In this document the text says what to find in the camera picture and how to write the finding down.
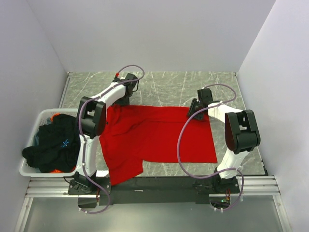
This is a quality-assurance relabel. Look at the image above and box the black garment in basket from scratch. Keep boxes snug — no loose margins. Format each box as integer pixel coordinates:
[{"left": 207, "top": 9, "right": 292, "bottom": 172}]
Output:
[{"left": 22, "top": 114, "right": 80, "bottom": 173}]

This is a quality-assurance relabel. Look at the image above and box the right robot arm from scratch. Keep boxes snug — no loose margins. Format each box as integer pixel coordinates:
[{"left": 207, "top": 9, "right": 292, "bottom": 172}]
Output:
[{"left": 187, "top": 88, "right": 261, "bottom": 193}]

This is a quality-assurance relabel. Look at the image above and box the white laundry basket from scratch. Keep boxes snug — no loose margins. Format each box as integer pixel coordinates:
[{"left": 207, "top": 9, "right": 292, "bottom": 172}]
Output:
[{"left": 19, "top": 108, "right": 78, "bottom": 178}]

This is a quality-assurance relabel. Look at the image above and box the black base beam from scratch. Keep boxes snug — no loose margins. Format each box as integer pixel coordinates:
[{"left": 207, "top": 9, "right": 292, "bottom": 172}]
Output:
[{"left": 68, "top": 175, "right": 240, "bottom": 208}]

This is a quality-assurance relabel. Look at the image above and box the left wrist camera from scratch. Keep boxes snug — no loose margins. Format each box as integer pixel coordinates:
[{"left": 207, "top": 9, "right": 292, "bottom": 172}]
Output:
[{"left": 113, "top": 72, "right": 126, "bottom": 82}]

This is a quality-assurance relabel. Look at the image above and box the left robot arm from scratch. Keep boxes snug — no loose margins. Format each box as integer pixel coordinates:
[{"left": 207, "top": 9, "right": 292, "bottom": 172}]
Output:
[{"left": 74, "top": 73, "right": 139, "bottom": 194}]

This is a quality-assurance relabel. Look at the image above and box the aluminium rail frame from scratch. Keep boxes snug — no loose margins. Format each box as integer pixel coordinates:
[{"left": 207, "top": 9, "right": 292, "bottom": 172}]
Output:
[{"left": 25, "top": 176, "right": 281, "bottom": 198}]

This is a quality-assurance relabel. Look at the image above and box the red polo shirt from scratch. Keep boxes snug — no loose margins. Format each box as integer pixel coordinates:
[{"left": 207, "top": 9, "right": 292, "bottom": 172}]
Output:
[{"left": 99, "top": 105, "right": 217, "bottom": 185}]

